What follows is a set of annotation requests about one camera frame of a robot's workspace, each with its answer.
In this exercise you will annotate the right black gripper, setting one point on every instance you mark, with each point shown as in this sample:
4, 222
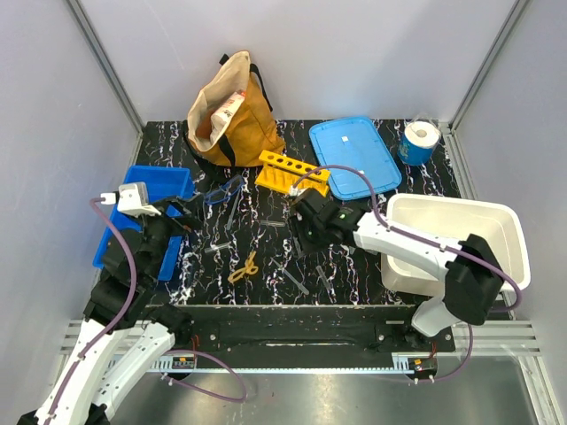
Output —
296, 226

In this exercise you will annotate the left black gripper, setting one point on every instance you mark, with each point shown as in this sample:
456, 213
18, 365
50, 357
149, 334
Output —
181, 223

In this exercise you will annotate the blue safety glasses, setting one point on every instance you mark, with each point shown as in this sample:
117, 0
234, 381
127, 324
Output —
225, 192

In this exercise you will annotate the yellow test tube rack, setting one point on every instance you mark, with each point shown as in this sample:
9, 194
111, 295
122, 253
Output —
280, 173

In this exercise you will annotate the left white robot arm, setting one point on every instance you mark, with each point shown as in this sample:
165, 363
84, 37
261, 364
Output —
90, 390

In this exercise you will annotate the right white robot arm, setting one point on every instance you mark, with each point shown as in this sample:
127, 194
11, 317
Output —
468, 270

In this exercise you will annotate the yellow rubber band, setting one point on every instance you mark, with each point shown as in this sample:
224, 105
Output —
249, 268

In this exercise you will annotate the light blue tray lid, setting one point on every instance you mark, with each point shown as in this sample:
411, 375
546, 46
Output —
355, 142

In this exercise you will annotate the brown paper tote bag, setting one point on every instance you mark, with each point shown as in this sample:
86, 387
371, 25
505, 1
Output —
253, 128

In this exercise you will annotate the white package in bag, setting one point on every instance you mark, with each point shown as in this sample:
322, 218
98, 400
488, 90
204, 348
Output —
224, 113

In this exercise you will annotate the toilet paper roll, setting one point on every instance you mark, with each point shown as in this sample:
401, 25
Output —
418, 142

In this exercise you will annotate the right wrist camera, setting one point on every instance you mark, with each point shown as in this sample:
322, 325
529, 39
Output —
295, 191

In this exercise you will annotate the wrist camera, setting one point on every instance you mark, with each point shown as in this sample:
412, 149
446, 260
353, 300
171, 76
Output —
131, 199
295, 191

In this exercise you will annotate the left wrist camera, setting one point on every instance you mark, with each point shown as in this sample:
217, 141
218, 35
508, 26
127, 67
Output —
131, 199

